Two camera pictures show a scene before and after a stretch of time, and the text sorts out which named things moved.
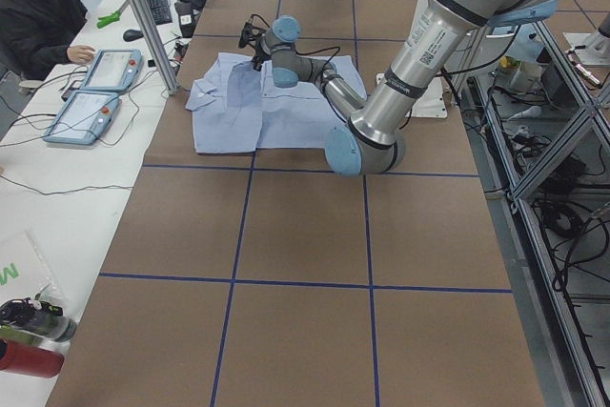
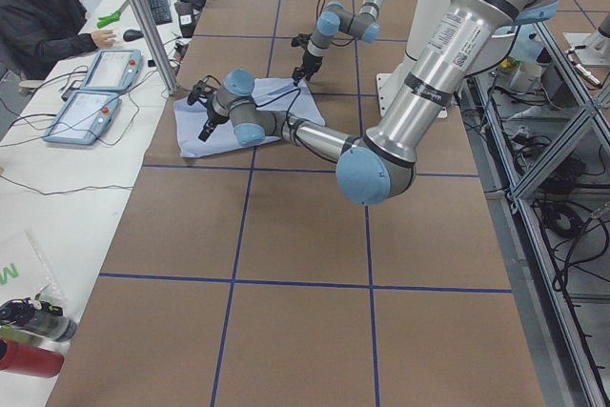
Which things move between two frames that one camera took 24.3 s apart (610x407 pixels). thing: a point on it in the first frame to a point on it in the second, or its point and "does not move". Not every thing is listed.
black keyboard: [158, 2] does not move
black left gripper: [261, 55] to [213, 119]
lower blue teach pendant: [85, 117] does not move
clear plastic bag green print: [23, 274] does not move
